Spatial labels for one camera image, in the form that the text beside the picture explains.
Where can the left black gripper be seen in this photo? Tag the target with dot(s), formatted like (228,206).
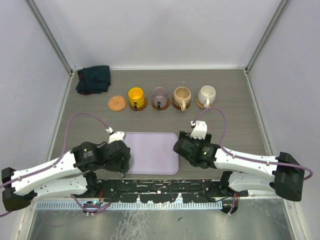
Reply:
(122,166)

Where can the dark blue folded cloth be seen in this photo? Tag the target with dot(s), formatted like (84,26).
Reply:
(93,80)

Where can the yellow glass mug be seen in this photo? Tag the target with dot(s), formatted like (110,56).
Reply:
(136,97)

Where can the woven rattan coaster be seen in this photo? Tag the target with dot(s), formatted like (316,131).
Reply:
(117,103)
(201,105)

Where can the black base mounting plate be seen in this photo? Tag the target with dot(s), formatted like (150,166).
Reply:
(159,191)

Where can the white ceramic mug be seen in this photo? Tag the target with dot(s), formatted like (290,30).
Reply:
(206,95)

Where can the purple glass mug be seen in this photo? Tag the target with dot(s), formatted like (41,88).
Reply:
(160,93)

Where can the beige ceramic mug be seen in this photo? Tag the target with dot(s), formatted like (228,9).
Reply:
(181,97)

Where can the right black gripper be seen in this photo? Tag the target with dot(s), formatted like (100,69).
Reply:
(207,139)

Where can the slotted cable duct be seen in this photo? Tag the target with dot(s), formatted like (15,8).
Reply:
(60,205)

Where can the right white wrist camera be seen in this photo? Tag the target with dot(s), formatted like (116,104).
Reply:
(199,129)

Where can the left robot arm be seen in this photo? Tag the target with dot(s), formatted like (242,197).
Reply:
(73,174)

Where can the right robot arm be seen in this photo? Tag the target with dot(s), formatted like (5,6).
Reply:
(280,174)

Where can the brown wooden saucer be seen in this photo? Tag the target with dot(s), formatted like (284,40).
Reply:
(139,108)
(178,107)
(158,105)

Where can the lavender plastic tray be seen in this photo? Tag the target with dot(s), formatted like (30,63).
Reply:
(151,153)

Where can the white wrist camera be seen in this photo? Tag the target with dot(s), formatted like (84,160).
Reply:
(199,129)
(115,135)

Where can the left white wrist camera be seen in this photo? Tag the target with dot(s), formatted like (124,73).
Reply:
(115,135)

